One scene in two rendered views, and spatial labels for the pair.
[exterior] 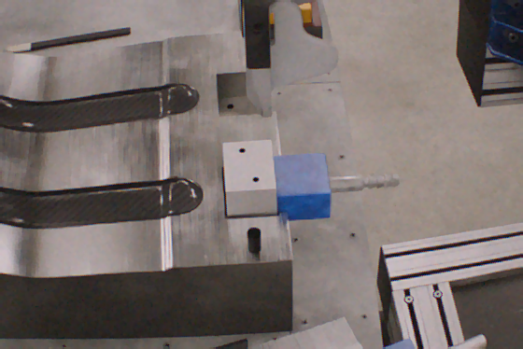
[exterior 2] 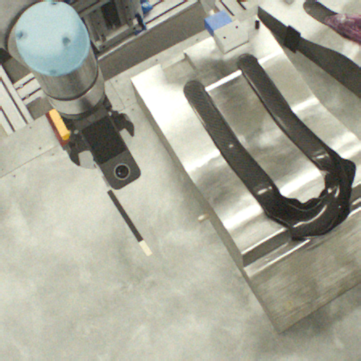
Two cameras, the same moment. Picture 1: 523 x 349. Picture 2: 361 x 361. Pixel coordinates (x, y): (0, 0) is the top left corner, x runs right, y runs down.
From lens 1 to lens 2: 1.07 m
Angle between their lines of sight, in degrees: 52
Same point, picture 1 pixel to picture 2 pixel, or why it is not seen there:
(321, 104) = (127, 80)
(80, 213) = (271, 99)
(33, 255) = (305, 103)
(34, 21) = (118, 255)
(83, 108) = (213, 132)
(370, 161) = not seen: outside the picture
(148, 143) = (224, 89)
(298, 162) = (214, 24)
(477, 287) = not seen: hidden behind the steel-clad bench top
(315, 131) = not seen: hidden behind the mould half
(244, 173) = (235, 31)
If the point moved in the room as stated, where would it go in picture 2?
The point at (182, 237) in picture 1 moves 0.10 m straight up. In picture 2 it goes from (266, 51) to (269, 20)
